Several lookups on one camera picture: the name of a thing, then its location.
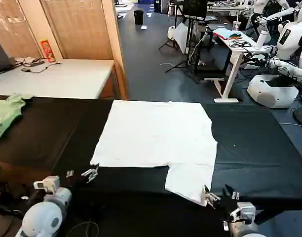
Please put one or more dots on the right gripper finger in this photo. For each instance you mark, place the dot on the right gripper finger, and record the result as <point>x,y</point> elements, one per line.
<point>211,197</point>
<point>230,191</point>

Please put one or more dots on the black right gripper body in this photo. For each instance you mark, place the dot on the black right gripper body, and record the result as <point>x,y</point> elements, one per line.
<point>227,206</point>

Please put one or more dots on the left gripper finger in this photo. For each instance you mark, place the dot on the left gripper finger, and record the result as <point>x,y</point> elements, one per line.
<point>70,173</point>
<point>91,172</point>

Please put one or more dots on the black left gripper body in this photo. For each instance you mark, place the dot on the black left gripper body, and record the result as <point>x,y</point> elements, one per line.
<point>78,184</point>

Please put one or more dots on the white shirt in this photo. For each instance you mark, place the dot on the white shirt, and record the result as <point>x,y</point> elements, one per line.
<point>153,133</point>

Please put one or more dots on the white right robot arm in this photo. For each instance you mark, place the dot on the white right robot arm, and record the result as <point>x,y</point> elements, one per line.
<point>246,209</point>

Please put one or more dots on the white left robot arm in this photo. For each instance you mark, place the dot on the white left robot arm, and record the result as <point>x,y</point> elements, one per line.
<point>42,217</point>

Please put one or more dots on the black table cloth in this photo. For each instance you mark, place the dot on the black table cloth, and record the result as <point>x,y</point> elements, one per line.
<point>252,138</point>

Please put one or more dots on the green shirt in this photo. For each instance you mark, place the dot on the green shirt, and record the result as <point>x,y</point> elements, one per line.
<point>8,111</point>

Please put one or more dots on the white side table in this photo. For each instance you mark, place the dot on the white side table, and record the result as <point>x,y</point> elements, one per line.
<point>67,79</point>

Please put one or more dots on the black power strip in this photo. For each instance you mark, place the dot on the black power strip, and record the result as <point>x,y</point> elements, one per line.
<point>33,63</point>

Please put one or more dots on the red cardboard box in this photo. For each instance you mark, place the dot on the red cardboard box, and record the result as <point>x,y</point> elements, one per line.
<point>48,50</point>

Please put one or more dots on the dark laptop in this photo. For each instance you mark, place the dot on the dark laptop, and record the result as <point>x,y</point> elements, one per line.
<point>0,59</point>

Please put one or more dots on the white desk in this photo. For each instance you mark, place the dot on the white desk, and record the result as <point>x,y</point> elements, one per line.
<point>233,56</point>

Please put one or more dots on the wooden partition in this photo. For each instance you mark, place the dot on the wooden partition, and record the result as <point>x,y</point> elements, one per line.
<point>79,29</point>

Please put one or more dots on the black tripod stand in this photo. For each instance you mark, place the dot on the black tripod stand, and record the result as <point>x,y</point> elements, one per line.
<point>190,49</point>

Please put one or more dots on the pile of coloured cloths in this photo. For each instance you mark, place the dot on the pile of coloured cloths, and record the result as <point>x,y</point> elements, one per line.
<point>226,33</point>

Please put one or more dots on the white board panel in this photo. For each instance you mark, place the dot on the white board panel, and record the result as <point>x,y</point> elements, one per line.
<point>181,37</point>

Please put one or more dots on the white plastic jug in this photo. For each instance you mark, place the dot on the white plastic jug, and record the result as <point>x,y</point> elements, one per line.
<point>171,32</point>

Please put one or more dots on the black waste bin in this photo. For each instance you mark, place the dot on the black waste bin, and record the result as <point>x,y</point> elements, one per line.
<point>138,17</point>

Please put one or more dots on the cup with straw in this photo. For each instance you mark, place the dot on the cup with straw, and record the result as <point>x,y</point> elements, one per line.
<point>236,24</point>

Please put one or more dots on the white humanoid robot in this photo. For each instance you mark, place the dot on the white humanoid robot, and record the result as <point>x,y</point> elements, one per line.
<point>260,7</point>
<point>289,34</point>

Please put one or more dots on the black monitor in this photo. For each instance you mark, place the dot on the black monitor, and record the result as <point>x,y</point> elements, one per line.
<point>195,8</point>

